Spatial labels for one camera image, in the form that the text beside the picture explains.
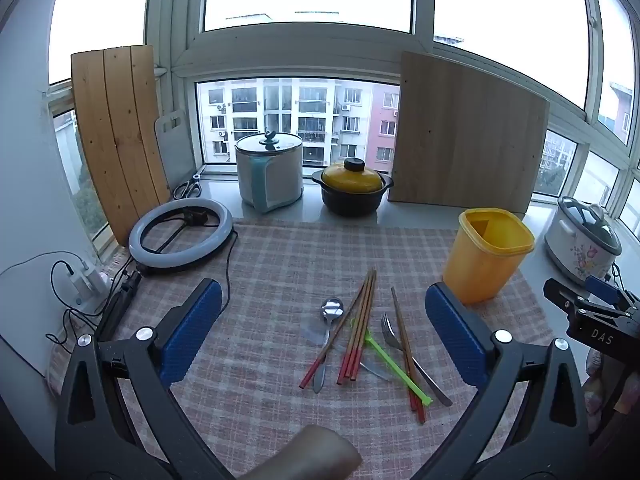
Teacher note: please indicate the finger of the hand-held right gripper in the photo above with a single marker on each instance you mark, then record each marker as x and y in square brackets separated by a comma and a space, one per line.
[602, 287]
[565, 295]

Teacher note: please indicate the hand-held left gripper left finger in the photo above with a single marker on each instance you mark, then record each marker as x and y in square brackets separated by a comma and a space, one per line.
[192, 330]

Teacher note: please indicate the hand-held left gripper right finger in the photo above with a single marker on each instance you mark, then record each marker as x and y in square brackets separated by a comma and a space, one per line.
[455, 335]

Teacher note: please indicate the yellow plastic container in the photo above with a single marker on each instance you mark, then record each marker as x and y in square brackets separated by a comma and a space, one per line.
[480, 270]

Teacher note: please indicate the red-tipped wooden chopstick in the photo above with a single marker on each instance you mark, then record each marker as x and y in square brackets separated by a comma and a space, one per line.
[353, 360]
[359, 360]
[413, 400]
[347, 360]
[421, 415]
[340, 327]

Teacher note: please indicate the metal spoon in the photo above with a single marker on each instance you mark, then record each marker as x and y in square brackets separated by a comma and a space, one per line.
[332, 308]

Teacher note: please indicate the person's left hand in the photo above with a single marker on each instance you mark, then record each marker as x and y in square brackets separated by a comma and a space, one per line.
[310, 452]

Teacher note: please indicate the white floral slow cooker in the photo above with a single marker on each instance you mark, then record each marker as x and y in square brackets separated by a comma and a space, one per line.
[580, 250]

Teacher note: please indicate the metal fork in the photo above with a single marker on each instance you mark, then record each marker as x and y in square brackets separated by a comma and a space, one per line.
[390, 332]

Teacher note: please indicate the green plastic fork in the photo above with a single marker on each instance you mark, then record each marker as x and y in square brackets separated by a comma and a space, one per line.
[368, 338]

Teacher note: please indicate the plaid tablecloth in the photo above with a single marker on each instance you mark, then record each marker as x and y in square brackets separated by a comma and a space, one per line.
[280, 260]

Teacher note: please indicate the power strip with plugs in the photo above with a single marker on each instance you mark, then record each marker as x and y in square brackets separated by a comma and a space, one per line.
[85, 282]

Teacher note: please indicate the clear plastic spoon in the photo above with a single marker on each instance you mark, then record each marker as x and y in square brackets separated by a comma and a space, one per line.
[312, 332]

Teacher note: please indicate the scissors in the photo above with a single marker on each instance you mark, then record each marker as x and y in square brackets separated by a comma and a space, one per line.
[192, 187]

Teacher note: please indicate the white plastic cutting board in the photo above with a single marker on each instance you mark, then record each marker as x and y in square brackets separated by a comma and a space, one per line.
[172, 155]

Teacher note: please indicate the black clay pot yellow lid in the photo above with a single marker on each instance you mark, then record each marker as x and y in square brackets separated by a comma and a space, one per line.
[352, 180]

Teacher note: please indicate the light wooden board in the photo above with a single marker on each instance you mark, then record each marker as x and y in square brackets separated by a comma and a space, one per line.
[465, 135]

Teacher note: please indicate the wooden slat board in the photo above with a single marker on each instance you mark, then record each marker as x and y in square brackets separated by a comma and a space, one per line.
[115, 135]

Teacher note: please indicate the apartment building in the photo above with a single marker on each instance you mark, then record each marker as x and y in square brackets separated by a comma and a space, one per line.
[310, 105]

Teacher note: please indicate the white window frame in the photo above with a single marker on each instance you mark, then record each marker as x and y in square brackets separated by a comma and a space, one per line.
[300, 55]

